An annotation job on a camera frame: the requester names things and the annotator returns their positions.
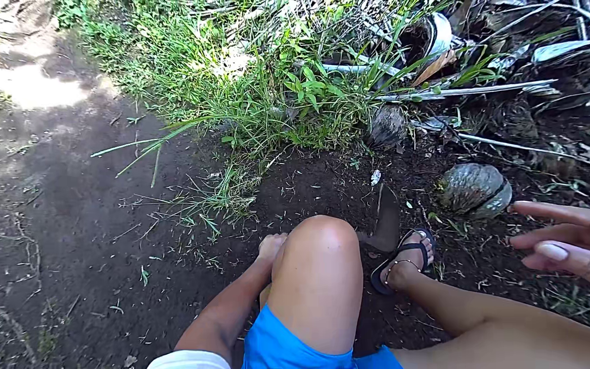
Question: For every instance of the small white leaf scrap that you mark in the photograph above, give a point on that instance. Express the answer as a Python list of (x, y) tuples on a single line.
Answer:
[(375, 178)]

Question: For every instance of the person's right hand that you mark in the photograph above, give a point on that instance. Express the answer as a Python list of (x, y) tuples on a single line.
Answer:
[(589, 233)]

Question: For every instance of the brown dry leaf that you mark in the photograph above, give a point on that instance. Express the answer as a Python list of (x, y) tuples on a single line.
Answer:
[(436, 66)]

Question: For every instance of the person's left fingers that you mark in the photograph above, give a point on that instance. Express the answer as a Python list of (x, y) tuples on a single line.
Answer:
[(276, 237)]

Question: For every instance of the person's right thumb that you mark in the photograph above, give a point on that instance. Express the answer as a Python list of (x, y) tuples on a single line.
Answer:
[(574, 259)]

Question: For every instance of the curved white husk piece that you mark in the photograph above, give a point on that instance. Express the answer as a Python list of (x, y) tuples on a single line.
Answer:
[(440, 35)]

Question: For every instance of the brown fibrous coconut husk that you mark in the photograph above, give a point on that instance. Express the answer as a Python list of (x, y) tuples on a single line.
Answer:
[(387, 127)]

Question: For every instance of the large open coconut husk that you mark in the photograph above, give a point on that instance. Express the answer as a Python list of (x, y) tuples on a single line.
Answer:
[(569, 74)]

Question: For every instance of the pile of dry plant debris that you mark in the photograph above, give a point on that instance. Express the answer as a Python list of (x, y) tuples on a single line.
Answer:
[(515, 41)]

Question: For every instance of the patch of green grass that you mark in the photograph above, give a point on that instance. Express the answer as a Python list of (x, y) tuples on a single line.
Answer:
[(203, 66)]

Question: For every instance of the person's left hand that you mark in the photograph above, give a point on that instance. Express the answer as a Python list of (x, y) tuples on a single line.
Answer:
[(270, 247)]

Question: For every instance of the person's legs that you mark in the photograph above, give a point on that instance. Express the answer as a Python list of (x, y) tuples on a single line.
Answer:
[(320, 276)]

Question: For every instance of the person's right fingers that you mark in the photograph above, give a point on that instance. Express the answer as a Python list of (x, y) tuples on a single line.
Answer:
[(551, 234)]

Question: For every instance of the person's left forearm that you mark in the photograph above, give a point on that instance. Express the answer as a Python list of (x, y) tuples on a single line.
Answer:
[(234, 309)]

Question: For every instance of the thin pale curved stem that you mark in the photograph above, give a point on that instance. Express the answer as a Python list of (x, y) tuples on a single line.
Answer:
[(535, 148)]

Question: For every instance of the dark curved metal blade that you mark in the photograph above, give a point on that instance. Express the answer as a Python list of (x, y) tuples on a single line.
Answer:
[(388, 220)]

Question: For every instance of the long pale split stalk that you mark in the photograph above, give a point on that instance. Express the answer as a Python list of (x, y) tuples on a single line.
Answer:
[(471, 92)]

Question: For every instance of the round grey coconut husk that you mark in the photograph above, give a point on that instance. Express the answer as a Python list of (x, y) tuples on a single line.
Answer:
[(471, 189)]

